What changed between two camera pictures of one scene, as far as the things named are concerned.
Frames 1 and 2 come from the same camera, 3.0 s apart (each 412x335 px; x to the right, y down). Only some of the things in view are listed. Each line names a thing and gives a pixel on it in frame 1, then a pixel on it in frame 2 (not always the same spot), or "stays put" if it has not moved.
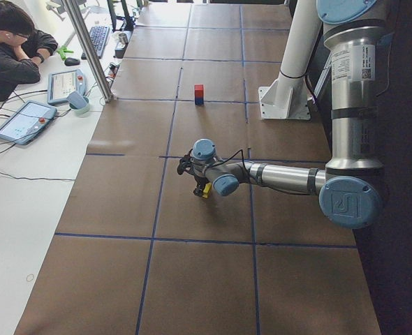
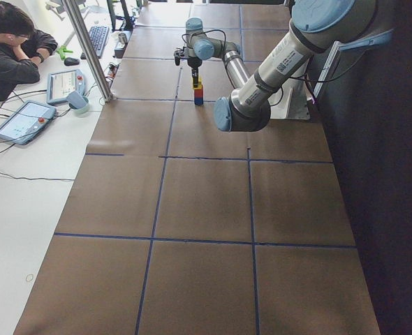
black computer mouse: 71,61 stays put
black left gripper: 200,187 -> 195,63
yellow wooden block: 207,190 -> 200,86
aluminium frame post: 107,93 stays put
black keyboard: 99,35 stays put
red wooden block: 199,90 stays put
